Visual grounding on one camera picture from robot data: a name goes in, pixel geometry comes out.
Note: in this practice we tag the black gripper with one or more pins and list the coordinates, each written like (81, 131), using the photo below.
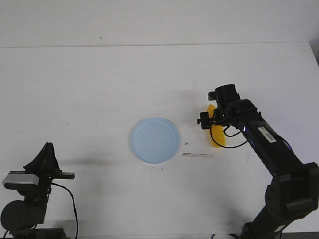
(223, 95)
(39, 195)

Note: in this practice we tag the yellow toy corn cob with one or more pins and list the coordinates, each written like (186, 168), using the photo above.
(217, 136)

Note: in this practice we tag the light blue round plate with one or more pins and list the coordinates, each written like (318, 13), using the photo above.
(154, 140)

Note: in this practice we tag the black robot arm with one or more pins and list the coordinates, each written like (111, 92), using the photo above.
(294, 189)
(20, 218)

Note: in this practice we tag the thin strip on table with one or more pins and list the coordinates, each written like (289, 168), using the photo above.
(197, 155)

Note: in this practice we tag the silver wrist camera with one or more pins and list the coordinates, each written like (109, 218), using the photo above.
(17, 181)

